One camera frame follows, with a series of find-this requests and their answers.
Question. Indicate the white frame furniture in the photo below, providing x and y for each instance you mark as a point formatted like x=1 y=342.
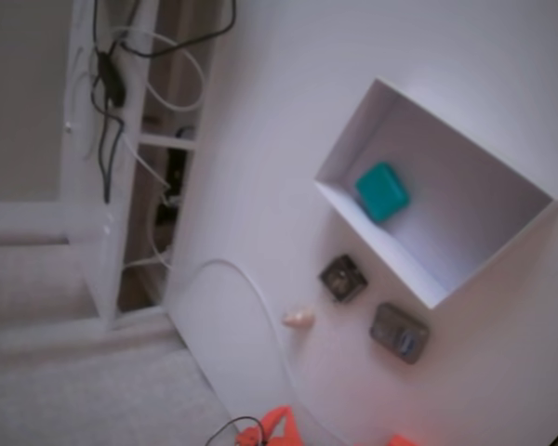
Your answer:
x=79 y=218

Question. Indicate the white cardboard box bin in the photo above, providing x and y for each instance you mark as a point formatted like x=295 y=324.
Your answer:
x=469 y=223

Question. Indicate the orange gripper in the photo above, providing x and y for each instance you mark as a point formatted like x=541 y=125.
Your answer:
x=275 y=425

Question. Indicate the teal green small box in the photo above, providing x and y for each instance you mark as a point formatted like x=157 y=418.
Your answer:
x=381 y=191

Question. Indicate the black case with red pad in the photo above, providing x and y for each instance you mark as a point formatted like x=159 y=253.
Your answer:
x=343 y=279

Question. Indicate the cream bear figurine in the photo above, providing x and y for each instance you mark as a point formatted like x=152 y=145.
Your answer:
x=299 y=318

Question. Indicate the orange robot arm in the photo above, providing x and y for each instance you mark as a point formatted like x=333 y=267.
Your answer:
x=402 y=441

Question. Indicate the grey translucent small case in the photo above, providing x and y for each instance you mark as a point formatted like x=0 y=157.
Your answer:
x=397 y=332

